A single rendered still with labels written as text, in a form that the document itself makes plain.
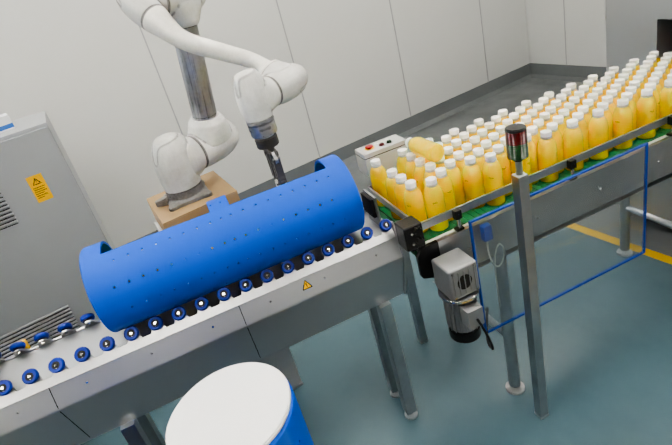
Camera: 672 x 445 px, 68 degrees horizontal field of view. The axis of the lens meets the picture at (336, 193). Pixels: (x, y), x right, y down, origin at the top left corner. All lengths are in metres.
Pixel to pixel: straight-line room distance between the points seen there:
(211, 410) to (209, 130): 1.22
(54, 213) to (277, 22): 2.49
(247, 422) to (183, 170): 1.17
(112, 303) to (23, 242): 1.53
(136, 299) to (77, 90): 2.78
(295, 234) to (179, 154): 0.66
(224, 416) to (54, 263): 2.11
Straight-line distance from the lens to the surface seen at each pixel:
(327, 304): 1.80
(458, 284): 1.70
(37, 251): 3.12
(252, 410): 1.16
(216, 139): 2.13
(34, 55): 4.19
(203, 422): 1.20
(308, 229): 1.61
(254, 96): 1.55
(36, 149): 2.97
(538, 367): 2.14
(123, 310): 1.64
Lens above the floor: 1.84
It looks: 25 degrees down
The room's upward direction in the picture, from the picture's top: 15 degrees counter-clockwise
